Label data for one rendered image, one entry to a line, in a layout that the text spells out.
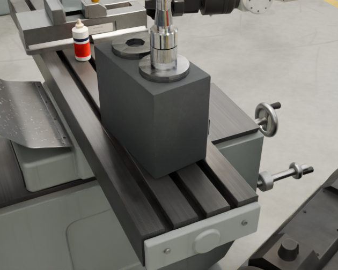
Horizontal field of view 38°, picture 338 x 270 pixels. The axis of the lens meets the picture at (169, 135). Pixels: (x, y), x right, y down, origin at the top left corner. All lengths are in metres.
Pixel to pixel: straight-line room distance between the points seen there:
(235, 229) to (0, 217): 0.58
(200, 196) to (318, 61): 2.64
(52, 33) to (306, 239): 0.86
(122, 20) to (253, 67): 1.96
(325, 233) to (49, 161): 0.73
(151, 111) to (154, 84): 0.05
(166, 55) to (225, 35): 2.86
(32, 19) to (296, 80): 2.10
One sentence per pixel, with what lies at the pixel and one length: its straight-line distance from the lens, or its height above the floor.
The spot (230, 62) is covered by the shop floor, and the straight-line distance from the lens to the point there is 3.33.
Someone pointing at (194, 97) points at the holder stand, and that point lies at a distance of 0.87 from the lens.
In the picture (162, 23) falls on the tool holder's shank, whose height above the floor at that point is 1.23.
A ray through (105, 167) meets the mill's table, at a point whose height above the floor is 0.95.
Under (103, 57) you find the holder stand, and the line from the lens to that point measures 0.95.
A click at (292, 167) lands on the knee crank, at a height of 0.54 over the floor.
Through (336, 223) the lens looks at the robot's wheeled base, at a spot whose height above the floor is 0.59.
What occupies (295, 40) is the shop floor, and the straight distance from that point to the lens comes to 3.70.
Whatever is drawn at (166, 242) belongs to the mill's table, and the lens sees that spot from 0.84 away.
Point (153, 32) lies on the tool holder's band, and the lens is 0.84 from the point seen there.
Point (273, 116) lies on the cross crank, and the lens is 1.58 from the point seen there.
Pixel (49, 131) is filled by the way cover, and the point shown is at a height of 0.89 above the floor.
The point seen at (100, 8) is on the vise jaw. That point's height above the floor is 1.05.
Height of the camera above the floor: 1.57
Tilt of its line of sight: 37 degrees down
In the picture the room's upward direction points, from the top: straight up
